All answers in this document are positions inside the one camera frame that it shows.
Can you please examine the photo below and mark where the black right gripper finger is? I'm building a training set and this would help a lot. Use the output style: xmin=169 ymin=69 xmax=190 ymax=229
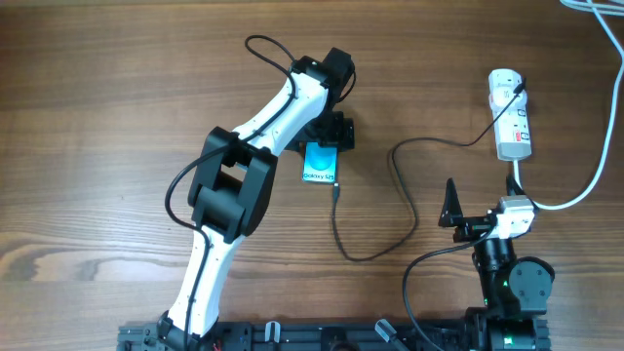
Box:
xmin=438 ymin=177 xmax=463 ymax=227
xmin=506 ymin=175 xmax=539 ymax=211

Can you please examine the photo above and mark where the Galaxy S25 smartphone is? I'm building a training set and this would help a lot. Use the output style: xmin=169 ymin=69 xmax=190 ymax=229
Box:
xmin=302 ymin=142 xmax=338 ymax=184

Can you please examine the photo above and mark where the white power strip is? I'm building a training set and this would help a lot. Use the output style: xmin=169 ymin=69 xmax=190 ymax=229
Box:
xmin=488 ymin=68 xmax=531 ymax=162

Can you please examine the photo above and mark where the black USB charging cable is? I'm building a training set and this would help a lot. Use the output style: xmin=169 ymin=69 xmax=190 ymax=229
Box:
xmin=331 ymin=79 xmax=527 ymax=262

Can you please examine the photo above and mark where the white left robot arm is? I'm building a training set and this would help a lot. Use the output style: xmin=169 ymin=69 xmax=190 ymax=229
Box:
xmin=157 ymin=48 xmax=356 ymax=350

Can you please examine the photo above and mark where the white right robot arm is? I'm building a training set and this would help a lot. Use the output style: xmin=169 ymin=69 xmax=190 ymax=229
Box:
xmin=438 ymin=177 xmax=555 ymax=351

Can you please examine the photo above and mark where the white power strip cord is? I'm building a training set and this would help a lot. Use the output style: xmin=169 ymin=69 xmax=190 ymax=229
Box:
xmin=511 ymin=0 xmax=624 ymax=212

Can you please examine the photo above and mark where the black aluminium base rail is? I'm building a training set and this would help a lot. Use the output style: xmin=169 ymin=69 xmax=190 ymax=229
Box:
xmin=116 ymin=319 xmax=552 ymax=351

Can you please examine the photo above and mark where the white cables top corner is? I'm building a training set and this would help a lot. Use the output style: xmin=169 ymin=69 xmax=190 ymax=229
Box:
xmin=559 ymin=0 xmax=624 ymax=18

